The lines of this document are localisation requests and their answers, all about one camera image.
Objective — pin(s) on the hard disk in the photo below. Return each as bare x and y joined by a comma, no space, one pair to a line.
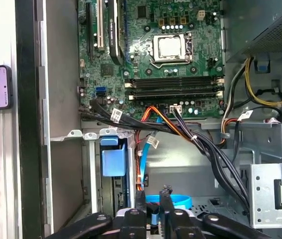
113,161

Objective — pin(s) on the metal disk bay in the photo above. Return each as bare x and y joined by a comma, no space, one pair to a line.
93,174

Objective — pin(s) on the black expansion slot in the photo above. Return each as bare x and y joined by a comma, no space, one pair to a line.
90,37

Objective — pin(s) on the grey power supply unit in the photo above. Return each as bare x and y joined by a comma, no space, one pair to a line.
255,20

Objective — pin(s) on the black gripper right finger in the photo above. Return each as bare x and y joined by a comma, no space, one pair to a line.
180,224

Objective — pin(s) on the silver CPU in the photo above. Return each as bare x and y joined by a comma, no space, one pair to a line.
171,47

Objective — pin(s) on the white expansion slot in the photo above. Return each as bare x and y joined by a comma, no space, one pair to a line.
100,37

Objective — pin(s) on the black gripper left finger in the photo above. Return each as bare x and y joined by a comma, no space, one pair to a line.
133,224

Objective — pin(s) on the grey metal drive cage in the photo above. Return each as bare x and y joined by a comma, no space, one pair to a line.
262,189

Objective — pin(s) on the black RAM stick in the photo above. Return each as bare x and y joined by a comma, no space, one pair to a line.
175,82

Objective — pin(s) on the black PC case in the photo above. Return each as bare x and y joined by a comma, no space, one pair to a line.
28,124

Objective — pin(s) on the green motherboard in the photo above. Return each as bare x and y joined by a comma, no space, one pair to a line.
205,62

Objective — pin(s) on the black graphics card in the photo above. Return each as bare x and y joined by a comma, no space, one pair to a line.
113,37

